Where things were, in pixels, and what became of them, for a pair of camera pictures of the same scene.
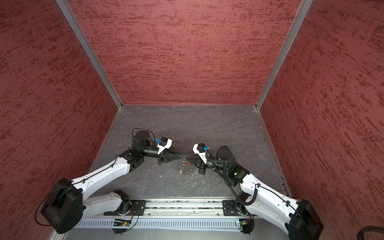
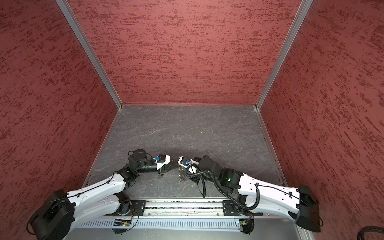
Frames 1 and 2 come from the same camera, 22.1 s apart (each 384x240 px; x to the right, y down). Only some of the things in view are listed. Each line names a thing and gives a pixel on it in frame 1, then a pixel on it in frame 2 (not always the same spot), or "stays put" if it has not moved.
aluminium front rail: [193, 208] stays put
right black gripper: [201, 165] to [195, 178]
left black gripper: [168, 157] to [169, 167]
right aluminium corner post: [300, 14] stays put
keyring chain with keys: [185, 163] to [181, 174]
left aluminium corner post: [89, 49] stays put
